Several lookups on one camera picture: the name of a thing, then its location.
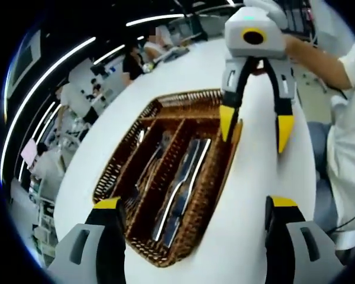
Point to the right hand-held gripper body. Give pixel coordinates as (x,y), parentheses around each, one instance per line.
(263,47)

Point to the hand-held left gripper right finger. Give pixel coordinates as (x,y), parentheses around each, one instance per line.
(284,251)

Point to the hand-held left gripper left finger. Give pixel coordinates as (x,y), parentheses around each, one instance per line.
(106,242)

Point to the steel fork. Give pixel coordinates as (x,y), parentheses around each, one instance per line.
(132,198)
(154,159)

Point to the brown wicker storage slots tray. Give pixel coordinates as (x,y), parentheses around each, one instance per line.
(216,165)

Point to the grey cloth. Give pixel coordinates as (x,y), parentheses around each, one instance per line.
(176,54)

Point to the person's blue jeans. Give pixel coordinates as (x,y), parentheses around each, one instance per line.
(321,154)

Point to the white ceiling light strip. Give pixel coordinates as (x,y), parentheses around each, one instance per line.
(41,80)
(154,19)

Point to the pink display screen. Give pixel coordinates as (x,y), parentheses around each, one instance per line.
(28,150)

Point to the white ceiling air vent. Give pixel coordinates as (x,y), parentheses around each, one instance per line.
(23,66)

